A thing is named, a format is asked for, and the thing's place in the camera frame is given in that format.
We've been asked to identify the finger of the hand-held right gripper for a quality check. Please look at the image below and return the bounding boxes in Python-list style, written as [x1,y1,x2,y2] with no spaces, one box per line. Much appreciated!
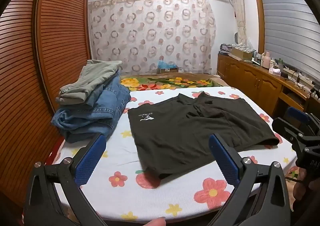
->
[272,117,304,150]
[286,106,320,137]

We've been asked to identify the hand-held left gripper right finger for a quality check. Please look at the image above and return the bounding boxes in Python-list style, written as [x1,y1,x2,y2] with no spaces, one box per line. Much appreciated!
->
[209,133,298,226]

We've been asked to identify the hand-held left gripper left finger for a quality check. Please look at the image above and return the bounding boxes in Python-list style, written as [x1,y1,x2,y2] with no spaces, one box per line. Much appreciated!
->
[24,133,110,226]

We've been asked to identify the dark olive t-shirt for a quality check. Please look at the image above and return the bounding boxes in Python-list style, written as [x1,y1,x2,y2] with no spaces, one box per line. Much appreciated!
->
[127,91,280,181]

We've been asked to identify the grey-green pants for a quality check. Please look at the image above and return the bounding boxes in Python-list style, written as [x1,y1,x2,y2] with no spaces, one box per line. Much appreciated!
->
[55,59,123,105]

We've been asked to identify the person's right hand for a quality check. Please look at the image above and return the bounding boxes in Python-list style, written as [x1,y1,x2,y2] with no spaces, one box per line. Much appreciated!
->
[292,167,308,201]

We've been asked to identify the person's left hand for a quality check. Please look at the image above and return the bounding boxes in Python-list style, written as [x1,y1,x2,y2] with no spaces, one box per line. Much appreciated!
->
[143,217,167,226]

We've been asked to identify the white power strip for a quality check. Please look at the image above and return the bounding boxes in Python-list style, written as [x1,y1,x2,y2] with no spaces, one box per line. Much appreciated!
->
[282,66,315,84]

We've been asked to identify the white flower print bed sheet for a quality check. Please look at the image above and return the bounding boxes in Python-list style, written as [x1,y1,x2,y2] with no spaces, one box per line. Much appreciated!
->
[54,86,300,224]

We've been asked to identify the blue jeans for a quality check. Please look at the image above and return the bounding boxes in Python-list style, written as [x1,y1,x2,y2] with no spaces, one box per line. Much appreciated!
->
[51,70,131,144]

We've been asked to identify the wooden cabinet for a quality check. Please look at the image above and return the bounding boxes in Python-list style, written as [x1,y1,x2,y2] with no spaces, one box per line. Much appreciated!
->
[217,53,320,119]

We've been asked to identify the pink thermos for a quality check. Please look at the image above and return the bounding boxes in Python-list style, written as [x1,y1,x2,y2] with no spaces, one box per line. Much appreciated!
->
[261,51,272,68]

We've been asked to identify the open cardboard box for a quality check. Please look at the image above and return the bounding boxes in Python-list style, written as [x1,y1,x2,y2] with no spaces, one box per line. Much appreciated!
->
[230,46,254,60]

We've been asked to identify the grey window blind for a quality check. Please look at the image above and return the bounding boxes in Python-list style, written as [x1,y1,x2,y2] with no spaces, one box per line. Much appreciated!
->
[257,0,320,79]

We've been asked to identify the yellow floral blanket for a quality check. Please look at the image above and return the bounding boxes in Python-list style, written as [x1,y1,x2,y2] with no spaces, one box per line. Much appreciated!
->
[120,76,219,91]

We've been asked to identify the cardboard box with blue bag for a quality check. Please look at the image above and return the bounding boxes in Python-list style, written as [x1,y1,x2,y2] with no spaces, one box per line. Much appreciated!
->
[157,60,179,74]

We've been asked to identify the tied floral window curtain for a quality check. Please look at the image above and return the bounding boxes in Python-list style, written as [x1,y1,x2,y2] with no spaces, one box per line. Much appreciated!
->
[227,0,253,44]

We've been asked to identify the wooden louvered wardrobe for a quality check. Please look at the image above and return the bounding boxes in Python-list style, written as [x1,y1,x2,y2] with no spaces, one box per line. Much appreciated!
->
[0,0,92,199]

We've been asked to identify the circle patterned curtain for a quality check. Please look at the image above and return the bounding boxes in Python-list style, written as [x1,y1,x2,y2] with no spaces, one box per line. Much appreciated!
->
[89,0,217,75]

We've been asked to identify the wooden window frame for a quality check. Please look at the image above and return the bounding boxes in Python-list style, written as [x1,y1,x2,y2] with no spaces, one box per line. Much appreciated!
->
[251,0,267,54]

